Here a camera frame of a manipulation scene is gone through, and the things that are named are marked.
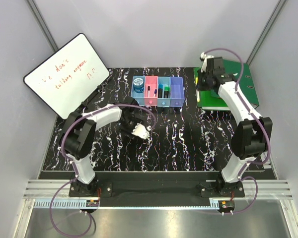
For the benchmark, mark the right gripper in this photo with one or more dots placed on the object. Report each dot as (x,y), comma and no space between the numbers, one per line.
(200,86)

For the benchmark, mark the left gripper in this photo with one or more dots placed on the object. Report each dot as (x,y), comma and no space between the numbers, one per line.
(128,132)

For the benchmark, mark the green lever arch binder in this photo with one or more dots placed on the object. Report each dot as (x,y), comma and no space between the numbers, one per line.
(211,101)

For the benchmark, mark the light blue end bin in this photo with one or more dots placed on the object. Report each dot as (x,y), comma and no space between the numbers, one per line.
(139,97)

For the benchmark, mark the purple storage bin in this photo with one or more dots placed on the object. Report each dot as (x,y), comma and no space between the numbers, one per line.
(176,92)

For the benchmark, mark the blue round tape dispenser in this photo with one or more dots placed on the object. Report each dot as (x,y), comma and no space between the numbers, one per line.
(138,83)

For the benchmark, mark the light blue storage bin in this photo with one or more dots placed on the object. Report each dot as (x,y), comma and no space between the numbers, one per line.
(164,102)

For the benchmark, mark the green black highlighter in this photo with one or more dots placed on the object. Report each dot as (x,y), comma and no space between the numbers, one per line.
(166,92)

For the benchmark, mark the yellow white marker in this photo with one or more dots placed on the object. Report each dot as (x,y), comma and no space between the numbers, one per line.
(198,95)

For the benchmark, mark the pink storage bin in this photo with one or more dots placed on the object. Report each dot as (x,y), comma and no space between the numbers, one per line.
(152,82)

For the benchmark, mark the black marker blue cap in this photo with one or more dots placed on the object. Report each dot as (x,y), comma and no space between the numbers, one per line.
(160,91)

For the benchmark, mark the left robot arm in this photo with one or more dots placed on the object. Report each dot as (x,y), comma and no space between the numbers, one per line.
(78,136)

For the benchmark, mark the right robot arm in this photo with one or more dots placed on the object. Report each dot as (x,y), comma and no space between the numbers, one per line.
(252,135)

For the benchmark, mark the black marble pattern mat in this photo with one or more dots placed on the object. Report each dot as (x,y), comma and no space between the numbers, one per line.
(185,139)

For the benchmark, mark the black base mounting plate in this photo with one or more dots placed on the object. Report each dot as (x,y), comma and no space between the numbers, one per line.
(156,189)

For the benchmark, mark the white dry-erase board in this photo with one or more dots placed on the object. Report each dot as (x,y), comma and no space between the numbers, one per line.
(69,76)

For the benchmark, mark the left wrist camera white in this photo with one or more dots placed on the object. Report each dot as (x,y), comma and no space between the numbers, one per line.
(140,131)

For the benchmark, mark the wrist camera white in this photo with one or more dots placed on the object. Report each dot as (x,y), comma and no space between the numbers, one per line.
(140,131)
(204,57)

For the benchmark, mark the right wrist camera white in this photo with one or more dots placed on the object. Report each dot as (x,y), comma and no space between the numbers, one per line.
(204,57)

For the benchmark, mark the aluminium rail frame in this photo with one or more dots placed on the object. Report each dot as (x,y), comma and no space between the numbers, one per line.
(266,211)

